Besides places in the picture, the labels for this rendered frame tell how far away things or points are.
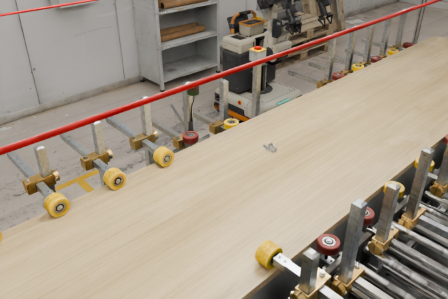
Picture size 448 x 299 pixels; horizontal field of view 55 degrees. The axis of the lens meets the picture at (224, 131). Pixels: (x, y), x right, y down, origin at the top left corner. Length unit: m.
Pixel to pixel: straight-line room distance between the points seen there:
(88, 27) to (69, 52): 0.32
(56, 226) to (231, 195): 0.68
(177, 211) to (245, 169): 0.40
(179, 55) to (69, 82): 1.46
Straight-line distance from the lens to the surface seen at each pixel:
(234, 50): 3.99
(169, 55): 5.41
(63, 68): 4.77
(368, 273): 1.66
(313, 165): 1.98
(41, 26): 4.59
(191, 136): 2.16
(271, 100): 4.04
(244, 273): 1.46
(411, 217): 1.90
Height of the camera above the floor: 1.98
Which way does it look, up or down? 29 degrees down
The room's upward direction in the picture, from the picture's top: straight up
